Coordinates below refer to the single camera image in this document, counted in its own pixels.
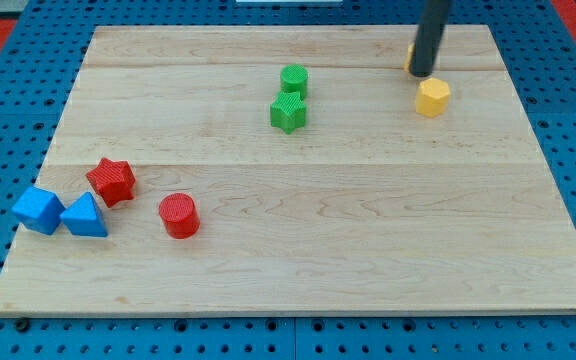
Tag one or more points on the yellow heart block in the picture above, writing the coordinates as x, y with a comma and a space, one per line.
408, 61

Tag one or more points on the green star block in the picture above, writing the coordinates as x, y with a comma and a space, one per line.
288, 112

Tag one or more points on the light wooden board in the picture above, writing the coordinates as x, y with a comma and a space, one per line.
370, 210

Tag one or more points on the green cylinder block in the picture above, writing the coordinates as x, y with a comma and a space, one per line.
294, 78

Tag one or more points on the red cylinder block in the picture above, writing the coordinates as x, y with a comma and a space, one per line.
179, 215

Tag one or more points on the yellow hexagon block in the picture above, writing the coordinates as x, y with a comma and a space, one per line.
432, 97

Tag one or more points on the red star block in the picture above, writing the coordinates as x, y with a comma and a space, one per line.
113, 181

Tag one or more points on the blue triangle block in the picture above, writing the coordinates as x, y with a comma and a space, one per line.
84, 217

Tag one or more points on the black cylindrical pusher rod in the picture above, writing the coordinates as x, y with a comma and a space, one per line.
428, 37

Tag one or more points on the blue cube block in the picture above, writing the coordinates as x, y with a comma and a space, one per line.
39, 210

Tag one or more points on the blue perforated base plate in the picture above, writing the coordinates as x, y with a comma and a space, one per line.
38, 66

